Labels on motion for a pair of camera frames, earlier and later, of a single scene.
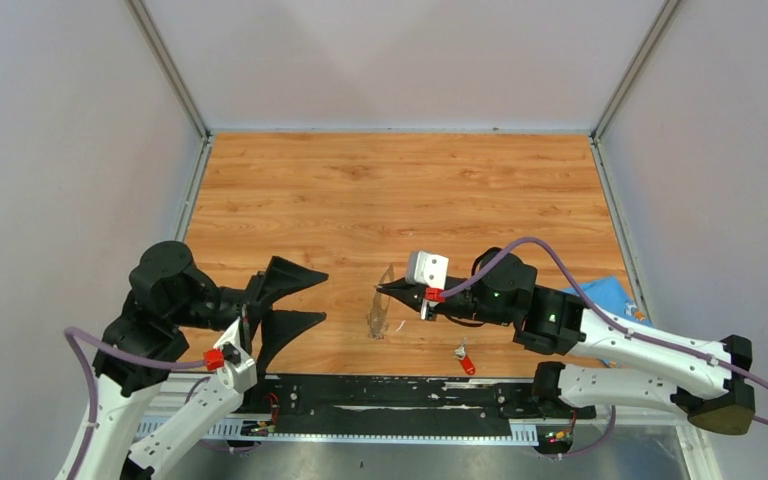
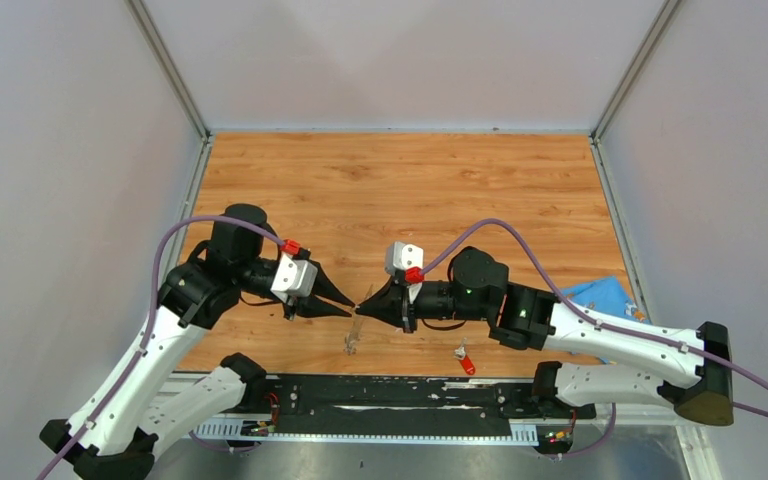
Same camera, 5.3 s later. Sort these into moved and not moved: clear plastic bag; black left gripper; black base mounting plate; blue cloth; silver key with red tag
Moved: clear plastic bag; black left gripper
Not moved: silver key with red tag; blue cloth; black base mounting plate
